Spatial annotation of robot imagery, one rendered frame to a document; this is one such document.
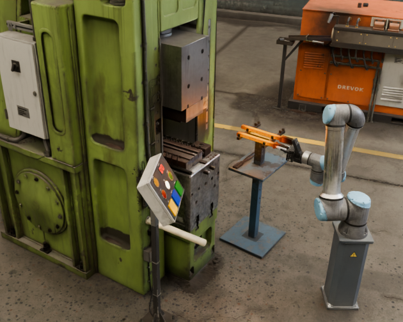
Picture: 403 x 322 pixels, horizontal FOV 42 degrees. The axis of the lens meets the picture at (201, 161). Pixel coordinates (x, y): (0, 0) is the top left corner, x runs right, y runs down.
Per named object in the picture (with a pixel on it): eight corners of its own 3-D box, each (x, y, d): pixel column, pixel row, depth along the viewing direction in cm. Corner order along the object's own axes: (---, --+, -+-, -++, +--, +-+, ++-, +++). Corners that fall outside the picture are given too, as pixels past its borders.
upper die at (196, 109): (203, 112, 339) (203, 98, 335) (186, 122, 324) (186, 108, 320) (151, 98, 359) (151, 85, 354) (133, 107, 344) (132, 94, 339)
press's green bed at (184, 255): (215, 255, 409) (217, 206, 386) (189, 283, 382) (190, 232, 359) (158, 232, 435) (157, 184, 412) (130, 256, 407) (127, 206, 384)
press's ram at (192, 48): (213, 92, 345) (215, 32, 325) (181, 111, 316) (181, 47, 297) (162, 79, 364) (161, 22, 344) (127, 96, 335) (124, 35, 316)
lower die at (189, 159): (201, 160, 357) (202, 148, 353) (185, 172, 342) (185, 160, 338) (153, 144, 376) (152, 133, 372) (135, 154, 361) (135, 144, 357)
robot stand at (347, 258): (350, 288, 380) (364, 221, 351) (358, 310, 361) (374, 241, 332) (320, 287, 380) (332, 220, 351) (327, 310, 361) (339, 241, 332)
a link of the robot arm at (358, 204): (371, 225, 330) (376, 202, 322) (345, 226, 329) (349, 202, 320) (362, 211, 344) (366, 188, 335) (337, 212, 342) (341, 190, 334)
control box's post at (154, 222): (161, 320, 350) (158, 184, 297) (158, 324, 347) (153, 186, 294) (157, 318, 351) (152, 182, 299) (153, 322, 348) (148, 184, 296)
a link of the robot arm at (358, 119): (366, 99, 317) (339, 174, 366) (347, 99, 316) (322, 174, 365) (372, 112, 309) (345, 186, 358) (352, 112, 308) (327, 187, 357)
